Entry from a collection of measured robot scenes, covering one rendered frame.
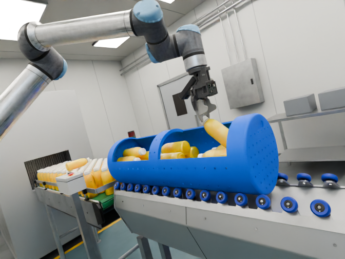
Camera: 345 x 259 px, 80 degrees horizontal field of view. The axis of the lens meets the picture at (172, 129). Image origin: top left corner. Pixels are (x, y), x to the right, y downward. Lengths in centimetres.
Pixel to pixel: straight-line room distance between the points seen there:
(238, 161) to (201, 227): 35
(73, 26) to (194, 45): 45
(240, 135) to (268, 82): 348
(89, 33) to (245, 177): 74
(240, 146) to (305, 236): 30
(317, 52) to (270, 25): 86
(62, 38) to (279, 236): 102
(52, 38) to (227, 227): 97
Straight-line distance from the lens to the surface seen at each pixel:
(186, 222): 94
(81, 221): 151
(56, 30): 97
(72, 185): 136
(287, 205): 71
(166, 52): 86
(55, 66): 115
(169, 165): 86
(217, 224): 85
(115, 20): 83
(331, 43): 396
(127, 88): 677
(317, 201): 70
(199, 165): 75
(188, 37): 86
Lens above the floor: 129
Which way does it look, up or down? 3 degrees down
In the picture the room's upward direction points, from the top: 14 degrees counter-clockwise
